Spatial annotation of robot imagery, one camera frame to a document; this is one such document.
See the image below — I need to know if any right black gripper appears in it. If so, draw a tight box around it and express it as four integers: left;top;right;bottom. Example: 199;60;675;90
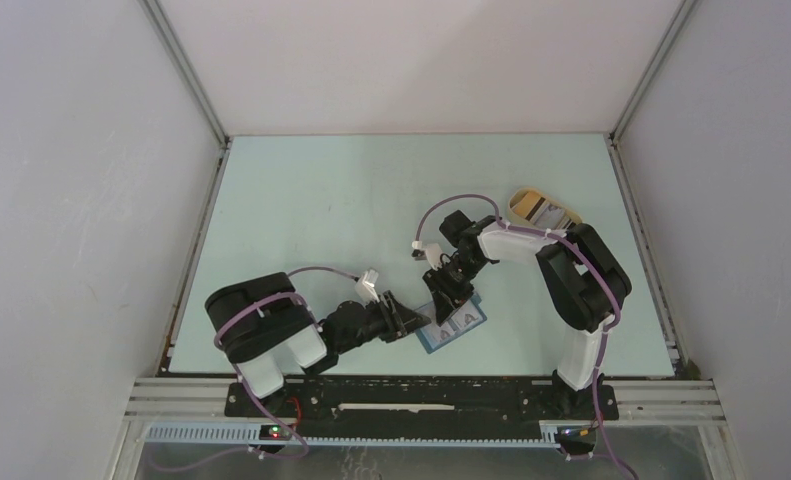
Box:
423;254;487;326

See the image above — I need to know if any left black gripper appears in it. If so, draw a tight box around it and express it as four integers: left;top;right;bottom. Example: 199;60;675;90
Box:
336;290;430;355

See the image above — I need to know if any white patterned card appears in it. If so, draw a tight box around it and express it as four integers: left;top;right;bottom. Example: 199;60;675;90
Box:
448;304;486;336
423;323;458;351

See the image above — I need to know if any blue card holder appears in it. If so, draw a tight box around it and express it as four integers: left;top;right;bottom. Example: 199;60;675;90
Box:
415;294;487;354

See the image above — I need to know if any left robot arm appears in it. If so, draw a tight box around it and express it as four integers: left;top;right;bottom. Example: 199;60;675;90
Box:
205;267;431;417

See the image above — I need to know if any white card in tray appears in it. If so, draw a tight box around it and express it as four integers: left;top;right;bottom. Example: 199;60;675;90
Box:
534;204;568;229

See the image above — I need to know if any beige oval tray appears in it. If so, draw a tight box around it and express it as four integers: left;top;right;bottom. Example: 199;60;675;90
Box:
507;187;583;230

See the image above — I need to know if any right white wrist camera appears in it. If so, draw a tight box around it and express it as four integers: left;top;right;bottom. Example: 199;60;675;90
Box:
411;240;444;270

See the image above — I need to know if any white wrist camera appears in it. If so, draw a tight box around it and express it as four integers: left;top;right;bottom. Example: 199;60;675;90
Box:
411;240;444;270
354;269;380;305

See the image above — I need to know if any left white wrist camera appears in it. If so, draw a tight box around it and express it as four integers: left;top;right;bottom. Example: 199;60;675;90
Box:
354;269;380;305

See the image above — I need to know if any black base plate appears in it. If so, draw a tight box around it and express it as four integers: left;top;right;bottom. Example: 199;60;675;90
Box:
224;375;619;439

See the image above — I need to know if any grey cable duct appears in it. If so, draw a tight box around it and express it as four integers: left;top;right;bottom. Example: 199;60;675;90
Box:
144;422;559;448

